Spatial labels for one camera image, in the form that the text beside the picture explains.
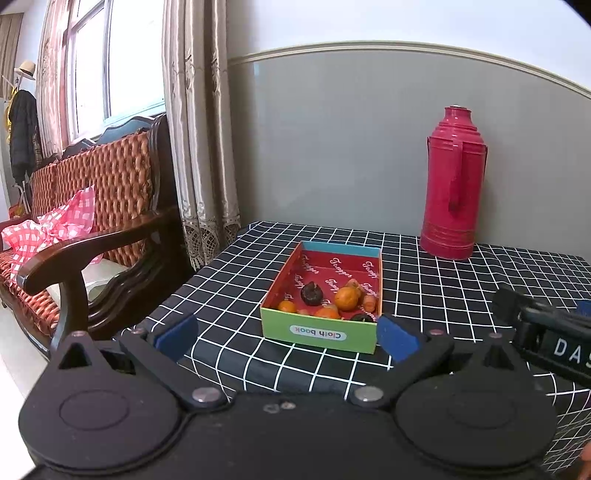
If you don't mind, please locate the wooden sofa with orange cushions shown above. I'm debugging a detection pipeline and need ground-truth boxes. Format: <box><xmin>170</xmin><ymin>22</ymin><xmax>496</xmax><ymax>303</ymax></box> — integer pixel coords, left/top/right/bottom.
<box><xmin>0</xmin><ymin>113</ymin><xmax>195</xmax><ymax>363</ymax></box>

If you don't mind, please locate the black white grid tablecloth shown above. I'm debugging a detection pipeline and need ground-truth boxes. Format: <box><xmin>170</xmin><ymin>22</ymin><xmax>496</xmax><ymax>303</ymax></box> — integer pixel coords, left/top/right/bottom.
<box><xmin>117</xmin><ymin>220</ymin><xmax>591</xmax><ymax>476</ymax></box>

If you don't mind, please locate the large orange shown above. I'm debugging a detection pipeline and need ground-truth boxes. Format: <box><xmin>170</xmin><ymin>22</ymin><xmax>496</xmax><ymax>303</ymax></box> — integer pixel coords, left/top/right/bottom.
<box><xmin>334</xmin><ymin>286</ymin><xmax>360</xmax><ymax>311</ymax></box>

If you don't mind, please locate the red cardboard box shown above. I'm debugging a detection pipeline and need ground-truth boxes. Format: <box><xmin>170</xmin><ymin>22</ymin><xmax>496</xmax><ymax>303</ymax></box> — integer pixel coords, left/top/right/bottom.
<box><xmin>259</xmin><ymin>240</ymin><xmax>384</xmax><ymax>355</ymax></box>

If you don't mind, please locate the red thermos flask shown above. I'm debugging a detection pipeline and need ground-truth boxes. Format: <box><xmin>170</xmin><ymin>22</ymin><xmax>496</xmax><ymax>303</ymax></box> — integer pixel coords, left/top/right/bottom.
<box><xmin>419</xmin><ymin>105</ymin><xmax>489</xmax><ymax>262</ymax></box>

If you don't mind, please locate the pink checked cloth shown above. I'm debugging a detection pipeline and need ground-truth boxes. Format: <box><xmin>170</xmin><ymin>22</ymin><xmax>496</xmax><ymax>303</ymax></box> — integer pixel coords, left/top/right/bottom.
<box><xmin>0</xmin><ymin>185</ymin><xmax>100</xmax><ymax>280</ymax></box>

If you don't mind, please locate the black coat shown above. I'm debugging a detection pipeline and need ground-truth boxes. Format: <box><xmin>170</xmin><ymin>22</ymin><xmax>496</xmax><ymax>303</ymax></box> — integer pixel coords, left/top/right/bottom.
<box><xmin>9</xmin><ymin>89</ymin><xmax>40</xmax><ymax>180</ymax></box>

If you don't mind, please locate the white seat cushion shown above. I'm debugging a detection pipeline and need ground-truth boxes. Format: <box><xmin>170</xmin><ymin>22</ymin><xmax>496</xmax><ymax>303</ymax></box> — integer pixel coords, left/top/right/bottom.
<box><xmin>80</xmin><ymin>257</ymin><xmax>131</xmax><ymax>302</ymax></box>

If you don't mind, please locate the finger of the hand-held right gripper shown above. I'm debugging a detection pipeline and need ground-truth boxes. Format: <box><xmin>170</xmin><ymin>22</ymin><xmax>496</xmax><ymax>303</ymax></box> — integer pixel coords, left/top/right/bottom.
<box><xmin>491</xmin><ymin>285</ymin><xmax>573</xmax><ymax>325</ymax></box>

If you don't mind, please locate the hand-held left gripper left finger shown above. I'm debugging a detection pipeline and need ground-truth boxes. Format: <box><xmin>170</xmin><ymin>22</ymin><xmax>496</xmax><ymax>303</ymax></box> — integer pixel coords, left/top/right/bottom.
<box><xmin>46</xmin><ymin>313</ymin><xmax>232</xmax><ymax>414</ymax></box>

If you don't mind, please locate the pink sheer curtain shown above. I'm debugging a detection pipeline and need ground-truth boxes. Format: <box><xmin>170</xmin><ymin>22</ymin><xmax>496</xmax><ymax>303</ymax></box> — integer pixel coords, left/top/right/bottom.
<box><xmin>36</xmin><ymin>0</ymin><xmax>71</xmax><ymax>158</ymax></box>

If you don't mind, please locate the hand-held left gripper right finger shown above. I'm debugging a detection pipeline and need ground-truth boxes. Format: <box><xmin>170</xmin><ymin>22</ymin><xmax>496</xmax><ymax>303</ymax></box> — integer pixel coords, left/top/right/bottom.
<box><xmin>348</xmin><ymin>314</ymin><xmax>532</xmax><ymax>412</ymax></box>

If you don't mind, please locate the beige satin curtain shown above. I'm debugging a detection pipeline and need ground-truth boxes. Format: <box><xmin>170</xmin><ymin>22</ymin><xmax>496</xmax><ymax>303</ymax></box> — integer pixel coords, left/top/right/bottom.
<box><xmin>161</xmin><ymin>0</ymin><xmax>242</xmax><ymax>271</ymax></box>

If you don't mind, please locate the window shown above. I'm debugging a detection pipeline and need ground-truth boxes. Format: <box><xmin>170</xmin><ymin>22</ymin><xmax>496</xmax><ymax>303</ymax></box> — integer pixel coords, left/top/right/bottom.
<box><xmin>65</xmin><ymin>0</ymin><xmax>168</xmax><ymax>140</ymax></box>

